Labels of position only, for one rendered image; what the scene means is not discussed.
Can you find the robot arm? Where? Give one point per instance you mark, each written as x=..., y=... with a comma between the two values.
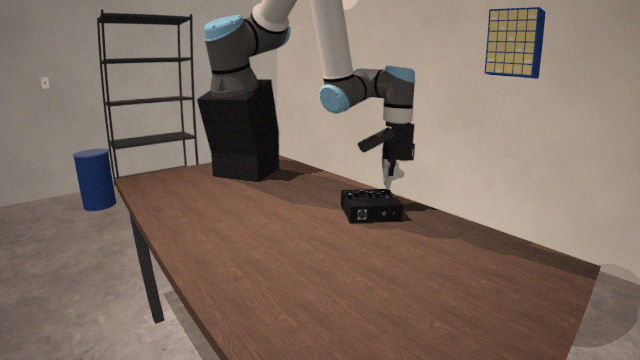
x=231, y=40

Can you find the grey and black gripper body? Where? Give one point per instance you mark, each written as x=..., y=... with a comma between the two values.
x=402, y=140

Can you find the black lighting desk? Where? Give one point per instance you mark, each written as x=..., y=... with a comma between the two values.
x=361, y=207

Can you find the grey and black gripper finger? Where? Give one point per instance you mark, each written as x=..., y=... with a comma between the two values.
x=384, y=164
x=393, y=171

